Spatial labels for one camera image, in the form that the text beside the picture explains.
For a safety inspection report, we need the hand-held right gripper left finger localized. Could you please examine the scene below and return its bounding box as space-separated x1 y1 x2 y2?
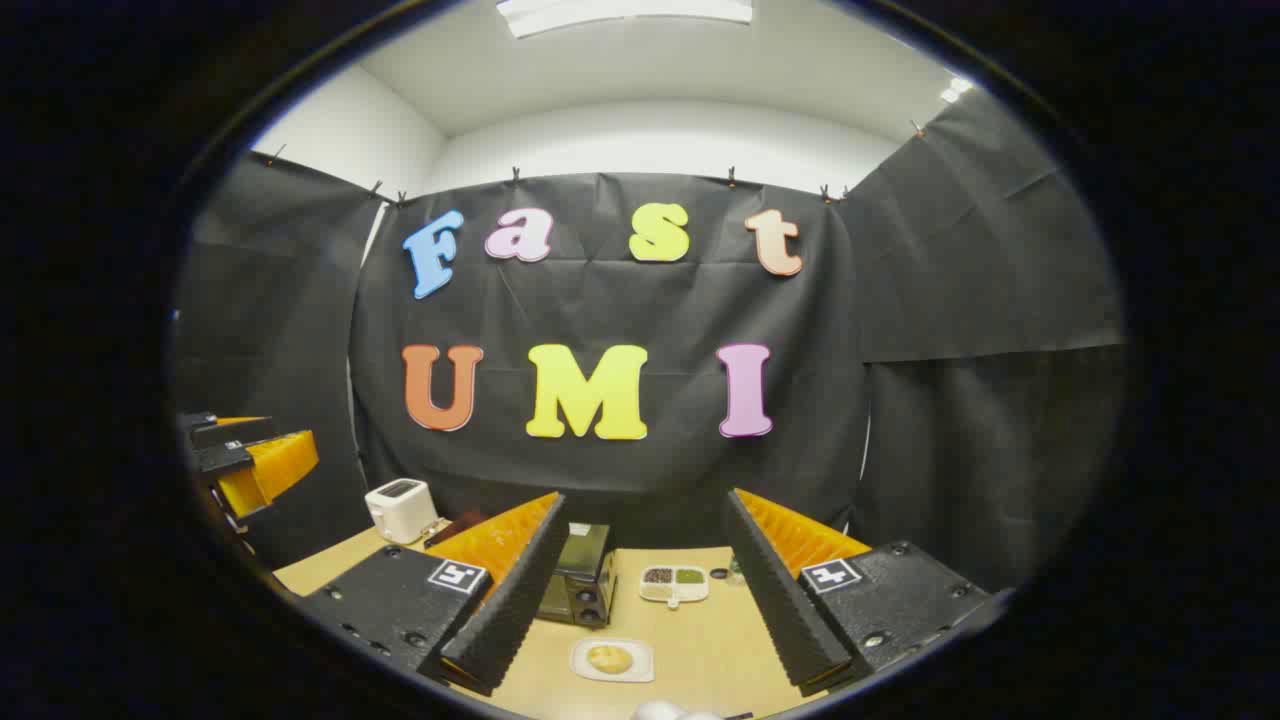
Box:
298 490 569 698

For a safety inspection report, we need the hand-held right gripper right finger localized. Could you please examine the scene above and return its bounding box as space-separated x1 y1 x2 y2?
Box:
722 487 991 698

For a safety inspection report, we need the black electric oven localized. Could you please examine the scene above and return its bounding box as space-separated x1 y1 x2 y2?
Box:
534 520 618 629

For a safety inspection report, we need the white square plate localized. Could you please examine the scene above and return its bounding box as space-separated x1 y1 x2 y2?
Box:
569 637 657 685

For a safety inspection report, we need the white divided grain dish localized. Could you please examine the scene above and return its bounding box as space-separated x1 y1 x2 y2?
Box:
639 564 711 610

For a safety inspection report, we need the white toaster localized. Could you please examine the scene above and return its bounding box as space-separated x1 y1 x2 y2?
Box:
364 478 440 546

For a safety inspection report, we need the black backdrop cloth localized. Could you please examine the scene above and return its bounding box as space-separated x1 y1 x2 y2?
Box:
172 90 1129 591

